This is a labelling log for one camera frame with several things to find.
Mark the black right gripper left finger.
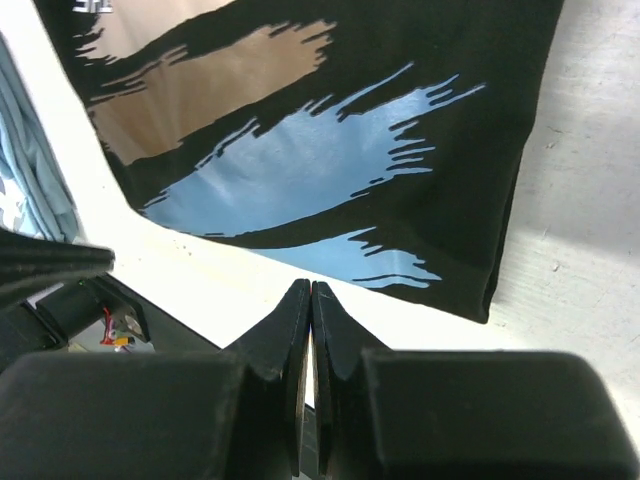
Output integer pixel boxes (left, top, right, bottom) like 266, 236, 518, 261
1, 279, 311, 479

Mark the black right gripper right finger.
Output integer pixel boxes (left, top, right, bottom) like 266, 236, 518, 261
311, 282, 639, 479

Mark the black t shirt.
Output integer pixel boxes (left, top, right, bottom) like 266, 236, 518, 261
35, 1, 563, 323

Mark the folded light blue t shirt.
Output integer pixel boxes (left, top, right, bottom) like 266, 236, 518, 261
1, 43, 80, 243

